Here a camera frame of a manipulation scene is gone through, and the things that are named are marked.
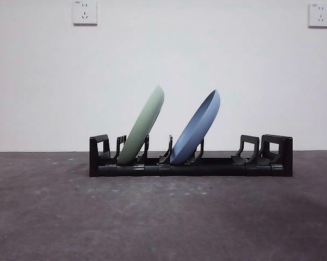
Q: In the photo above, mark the black plastic plate rack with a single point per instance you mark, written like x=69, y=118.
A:
x=286, y=155

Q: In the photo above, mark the pale green round plate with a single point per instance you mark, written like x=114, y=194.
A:
x=141, y=125

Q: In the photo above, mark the blue round plate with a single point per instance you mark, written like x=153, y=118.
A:
x=193, y=136

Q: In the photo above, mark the white wall socket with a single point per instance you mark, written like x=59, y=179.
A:
x=85, y=19
x=320, y=23

